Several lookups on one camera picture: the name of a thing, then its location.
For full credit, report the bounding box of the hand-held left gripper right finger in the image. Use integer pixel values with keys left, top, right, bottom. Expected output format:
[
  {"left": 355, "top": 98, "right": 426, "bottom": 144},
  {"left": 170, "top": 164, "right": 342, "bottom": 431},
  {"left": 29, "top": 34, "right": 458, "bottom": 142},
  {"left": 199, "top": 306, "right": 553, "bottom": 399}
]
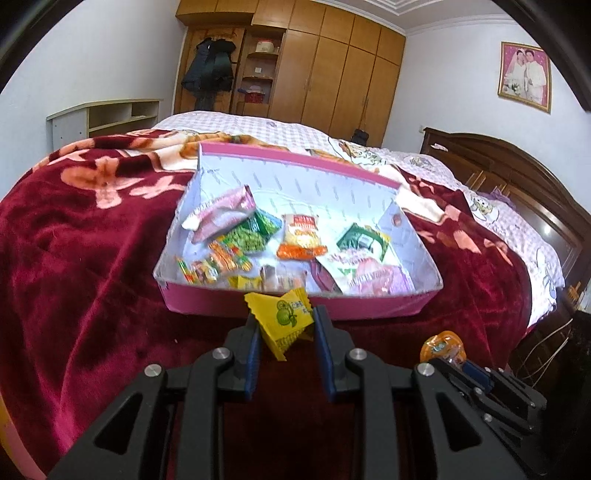
[{"left": 312, "top": 305, "right": 528, "bottom": 480}]

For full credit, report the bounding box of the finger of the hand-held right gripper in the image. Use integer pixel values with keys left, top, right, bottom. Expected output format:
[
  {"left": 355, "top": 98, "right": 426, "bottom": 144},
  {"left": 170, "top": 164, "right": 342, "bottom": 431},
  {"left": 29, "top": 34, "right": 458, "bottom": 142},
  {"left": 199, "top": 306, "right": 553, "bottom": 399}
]
[
  {"left": 432, "top": 357, "right": 537, "bottom": 438},
  {"left": 463, "top": 361, "right": 549, "bottom": 417}
]

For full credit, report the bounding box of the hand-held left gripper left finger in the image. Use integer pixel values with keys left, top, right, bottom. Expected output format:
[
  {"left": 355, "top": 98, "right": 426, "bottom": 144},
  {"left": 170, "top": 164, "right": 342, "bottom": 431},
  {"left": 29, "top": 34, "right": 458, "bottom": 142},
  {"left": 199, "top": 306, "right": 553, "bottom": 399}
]
[{"left": 47, "top": 314, "right": 263, "bottom": 480}]

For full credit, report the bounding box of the orange jelly cup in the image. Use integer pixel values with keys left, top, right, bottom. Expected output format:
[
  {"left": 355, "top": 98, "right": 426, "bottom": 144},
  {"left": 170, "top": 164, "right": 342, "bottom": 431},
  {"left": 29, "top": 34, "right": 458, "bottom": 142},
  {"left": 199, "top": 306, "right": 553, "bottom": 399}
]
[{"left": 419, "top": 330, "right": 465, "bottom": 371}]

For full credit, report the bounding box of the dark mixed candy packet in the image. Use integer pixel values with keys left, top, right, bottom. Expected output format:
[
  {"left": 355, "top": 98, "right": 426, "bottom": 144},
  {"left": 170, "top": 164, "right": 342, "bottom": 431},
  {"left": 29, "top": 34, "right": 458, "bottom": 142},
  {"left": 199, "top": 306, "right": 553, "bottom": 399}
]
[{"left": 260, "top": 265, "right": 308, "bottom": 293}]

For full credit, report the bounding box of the pink spout drink pouch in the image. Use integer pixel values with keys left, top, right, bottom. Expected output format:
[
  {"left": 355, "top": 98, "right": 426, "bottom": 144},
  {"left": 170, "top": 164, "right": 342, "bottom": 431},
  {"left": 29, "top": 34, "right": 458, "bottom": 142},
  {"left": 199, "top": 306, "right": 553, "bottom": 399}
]
[{"left": 318, "top": 247, "right": 414, "bottom": 296}]

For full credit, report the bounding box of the colourful small candy packet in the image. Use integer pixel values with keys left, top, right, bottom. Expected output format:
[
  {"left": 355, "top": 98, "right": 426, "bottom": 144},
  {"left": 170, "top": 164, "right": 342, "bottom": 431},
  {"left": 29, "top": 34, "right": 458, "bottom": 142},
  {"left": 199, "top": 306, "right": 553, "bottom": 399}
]
[{"left": 175, "top": 256, "right": 221, "bottom": 284}]

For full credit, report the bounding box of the striped orange candy packet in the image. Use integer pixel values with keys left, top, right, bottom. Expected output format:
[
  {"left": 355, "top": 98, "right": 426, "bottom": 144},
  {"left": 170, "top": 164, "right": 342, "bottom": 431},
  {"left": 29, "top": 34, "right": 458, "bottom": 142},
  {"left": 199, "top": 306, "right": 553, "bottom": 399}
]
[{"left": 207, "top": 236, "right": 254, "bottom": 274}]

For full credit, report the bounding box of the green white snack packet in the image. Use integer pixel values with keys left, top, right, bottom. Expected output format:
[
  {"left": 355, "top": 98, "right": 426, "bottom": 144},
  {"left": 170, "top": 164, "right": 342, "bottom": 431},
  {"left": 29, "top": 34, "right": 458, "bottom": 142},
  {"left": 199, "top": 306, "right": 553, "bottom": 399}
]
[{"left": 337, "top": 223, "right": 391, "bottom": 262}]

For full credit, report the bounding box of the green pea snack packet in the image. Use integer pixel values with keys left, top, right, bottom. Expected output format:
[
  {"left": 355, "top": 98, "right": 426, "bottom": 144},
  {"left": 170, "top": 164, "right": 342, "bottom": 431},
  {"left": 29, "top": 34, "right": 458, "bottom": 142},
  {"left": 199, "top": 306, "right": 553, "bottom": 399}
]
[{"left": 216, "top": 210, "right": 283, "bottom": 255}]

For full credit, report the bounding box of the orange corn snack packet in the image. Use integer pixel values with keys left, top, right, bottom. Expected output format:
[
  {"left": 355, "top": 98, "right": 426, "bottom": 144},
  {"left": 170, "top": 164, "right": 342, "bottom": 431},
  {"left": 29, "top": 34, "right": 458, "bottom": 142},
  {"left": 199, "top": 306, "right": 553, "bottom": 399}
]
[{"left": 276, "top": 213, "right": 328, "bottom": 260}]

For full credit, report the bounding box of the pink white snack bag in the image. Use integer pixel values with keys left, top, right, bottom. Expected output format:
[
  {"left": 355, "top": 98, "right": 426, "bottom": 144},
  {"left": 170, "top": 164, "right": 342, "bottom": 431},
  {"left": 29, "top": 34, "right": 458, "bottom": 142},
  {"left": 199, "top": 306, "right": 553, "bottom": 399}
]
[{"left": 182, "top": 185, "right": 257, "bottom": 246}]

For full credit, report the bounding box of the pink cardboard box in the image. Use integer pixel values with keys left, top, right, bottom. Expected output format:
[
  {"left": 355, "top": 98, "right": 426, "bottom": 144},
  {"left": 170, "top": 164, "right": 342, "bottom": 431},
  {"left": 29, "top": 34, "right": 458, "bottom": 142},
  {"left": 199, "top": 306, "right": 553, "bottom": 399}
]
[{"left": 153, "top": 141, "right": 444, "bottom": 321}]

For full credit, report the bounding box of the red floral blanket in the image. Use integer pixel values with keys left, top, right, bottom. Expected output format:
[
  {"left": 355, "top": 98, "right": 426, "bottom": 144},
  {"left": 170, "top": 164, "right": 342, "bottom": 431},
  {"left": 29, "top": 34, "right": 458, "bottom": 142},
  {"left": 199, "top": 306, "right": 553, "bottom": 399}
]
[{"left": 0, "top": 129, "right": 533, "bottom": 480}]

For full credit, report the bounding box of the dark wooden headboard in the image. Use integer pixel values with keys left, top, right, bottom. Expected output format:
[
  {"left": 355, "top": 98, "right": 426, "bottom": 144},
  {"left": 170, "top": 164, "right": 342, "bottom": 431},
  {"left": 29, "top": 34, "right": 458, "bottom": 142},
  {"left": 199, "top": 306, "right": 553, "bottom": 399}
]
[{"left": 420, "top": 127, "right": 591, "bottom": 297}]

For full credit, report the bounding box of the red basin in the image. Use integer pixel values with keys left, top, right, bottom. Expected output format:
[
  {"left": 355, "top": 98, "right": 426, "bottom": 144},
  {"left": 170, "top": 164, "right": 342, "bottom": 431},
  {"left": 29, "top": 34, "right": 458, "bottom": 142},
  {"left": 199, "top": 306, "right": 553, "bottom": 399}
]
[{"left": 237, "top": 85, "right": 269, "bottom": 103}]

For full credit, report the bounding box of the white low shelf unit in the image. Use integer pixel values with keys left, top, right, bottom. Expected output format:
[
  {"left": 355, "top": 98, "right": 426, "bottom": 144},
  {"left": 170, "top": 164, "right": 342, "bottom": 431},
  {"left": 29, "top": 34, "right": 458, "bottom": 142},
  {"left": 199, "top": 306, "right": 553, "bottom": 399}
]
[{"left": 46, "top": 98, "right": 165, "bottom": 151}]

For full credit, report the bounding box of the black hanging jacket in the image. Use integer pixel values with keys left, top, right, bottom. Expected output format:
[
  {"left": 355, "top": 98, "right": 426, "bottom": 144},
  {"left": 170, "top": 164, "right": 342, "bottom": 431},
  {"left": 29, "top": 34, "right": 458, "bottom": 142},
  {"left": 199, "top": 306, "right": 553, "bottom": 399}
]
[{"left": 181, "top": 38, "right": 235, "bottom": 100}]

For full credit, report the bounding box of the wooden wardrobe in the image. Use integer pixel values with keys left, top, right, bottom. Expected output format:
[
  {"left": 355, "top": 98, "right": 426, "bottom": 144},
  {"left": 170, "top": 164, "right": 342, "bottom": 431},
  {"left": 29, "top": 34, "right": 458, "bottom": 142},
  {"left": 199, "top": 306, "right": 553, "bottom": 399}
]
[{"left": 175, "top": 0, "right": 407, "bottom": 147}]

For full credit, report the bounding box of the framed wall photo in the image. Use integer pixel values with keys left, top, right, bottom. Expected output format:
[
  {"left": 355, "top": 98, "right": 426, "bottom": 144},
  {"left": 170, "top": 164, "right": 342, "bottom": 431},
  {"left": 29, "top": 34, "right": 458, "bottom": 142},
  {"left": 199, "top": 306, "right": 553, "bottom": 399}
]
[{"left": 498, "top": 41, "right": 553, "bottom": 114}]

